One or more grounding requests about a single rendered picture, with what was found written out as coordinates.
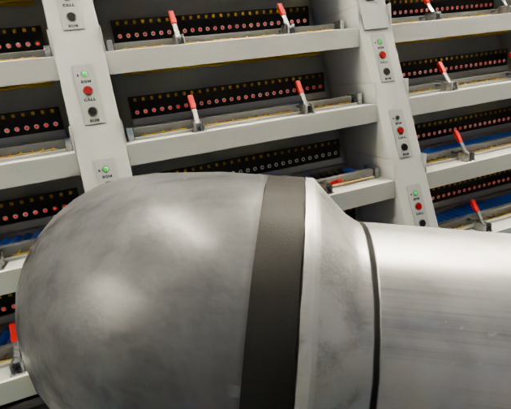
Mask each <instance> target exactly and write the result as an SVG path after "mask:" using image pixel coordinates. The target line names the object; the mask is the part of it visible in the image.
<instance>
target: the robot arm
mask: <svg viewBox="0 0 511 409"><path fill-rule="evenodd" d="M15 330H16V334H17V338H18V344H19V349H20V352H21V355H22V358H23V361H24V366H25V368H26V369H27V372H28V375H29V376H30V379H31V381H32V384H33V386H34V388H35V390H36V392H37V393H38V395H39V396H40V397H41V399H42V400H43V401H44V402H45V404H46V405H47V406H48V408H49V409H511V234H506V233H496V232H486V231H475V230H455V229H445V228H435V227H425V226H405V225H394V224H384V223H374V222H357V221H355V220H354V219H353V218H352V217H350V216H348V215H347V214H345V213H344V212H343V211H342V210H341V208H340V207H339V206H338V205H337V204H336V203H335V202H334V201H333V199H332V198H331V197H330V196H329V195H328V194H327V192H326V191H325V190H324V189H323V188H322V187H321V186H320V185H319V184H318V183H317V182H316V181H315V180H314V179H313V178H307V177H305V178H304V177H294V176H281V175H269V174H245V173H234V172H185V173H154V174H142V175H136V176H131V177H125V178H120V179H116V180H114V181H111V182H108V183H104V184H102V185H99V186H96V187H95V188H93V189H91V190H90V191H88V192H85V193H84V194H83V195H81V196H78V197H77V198H75V199H74V200H73V201H72V202H71V203H69V204H68V205H67V206H66V207H64V208H63V209H62V210H61V211H60V212H58V213H57V214H56V215H55V216H54V217H53V218H52V219H51V220H50V222H49V223H48V224H47V226H46V227H45V228H44V230H43V231H42V232H41V233H40V234H39V235H38V236H37V238H36V240H35V242H34V244H33V245H32V247H31V249H30V251H29V253H28V255H27V257H26V259H25V261H24V263H23V266H22V269H21V273H20V276H19V281H18V285H17V288H16V292H15Z"/></svg>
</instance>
